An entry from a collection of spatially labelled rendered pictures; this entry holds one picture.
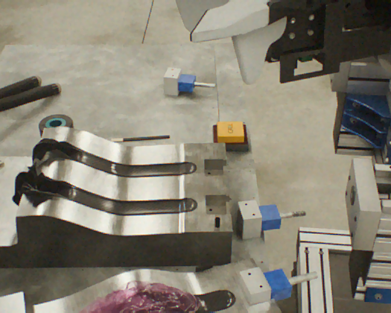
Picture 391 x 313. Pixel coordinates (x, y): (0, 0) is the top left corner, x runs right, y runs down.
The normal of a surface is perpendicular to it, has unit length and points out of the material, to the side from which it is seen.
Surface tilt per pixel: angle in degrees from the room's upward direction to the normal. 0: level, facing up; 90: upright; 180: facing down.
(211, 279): 0
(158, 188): 3
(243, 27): 82
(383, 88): 90
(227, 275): 0
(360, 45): 82
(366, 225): 90
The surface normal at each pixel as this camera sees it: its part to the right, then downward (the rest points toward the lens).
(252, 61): 0.79, 0.28
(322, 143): 0.00, -0.79
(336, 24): 0.33, 0.47
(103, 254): 0.00, 0.62
